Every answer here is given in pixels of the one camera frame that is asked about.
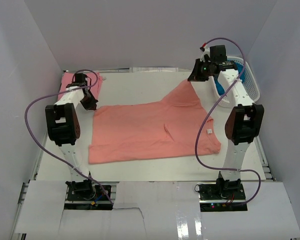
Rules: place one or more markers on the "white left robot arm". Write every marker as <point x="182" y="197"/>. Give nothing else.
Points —
<point x="64" y="130"/>

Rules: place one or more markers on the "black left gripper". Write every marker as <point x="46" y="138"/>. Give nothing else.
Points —
<point x="89" y="101"/>

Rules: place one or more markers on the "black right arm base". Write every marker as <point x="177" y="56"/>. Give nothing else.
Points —
<point x="212" y="201"/>

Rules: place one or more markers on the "white plastic basket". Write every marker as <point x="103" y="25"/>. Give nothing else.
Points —
<point x="248" y="80"/>

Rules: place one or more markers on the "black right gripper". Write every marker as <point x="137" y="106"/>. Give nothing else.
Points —
<point x="196" y="70"/>

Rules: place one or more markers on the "salmon orange t shirt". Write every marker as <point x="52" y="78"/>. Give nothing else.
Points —
<point x="175" y="126"/>

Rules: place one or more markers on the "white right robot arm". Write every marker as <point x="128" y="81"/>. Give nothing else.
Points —
<point x="241" y="128"/>

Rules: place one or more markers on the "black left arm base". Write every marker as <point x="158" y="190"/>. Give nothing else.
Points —
<point x="89" y="200"/>

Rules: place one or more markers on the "folded pink t shirt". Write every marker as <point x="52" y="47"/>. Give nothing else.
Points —
<point x="91" y="78"/>

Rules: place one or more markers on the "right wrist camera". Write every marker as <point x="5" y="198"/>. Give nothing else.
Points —
<point x="205" y="57"/>

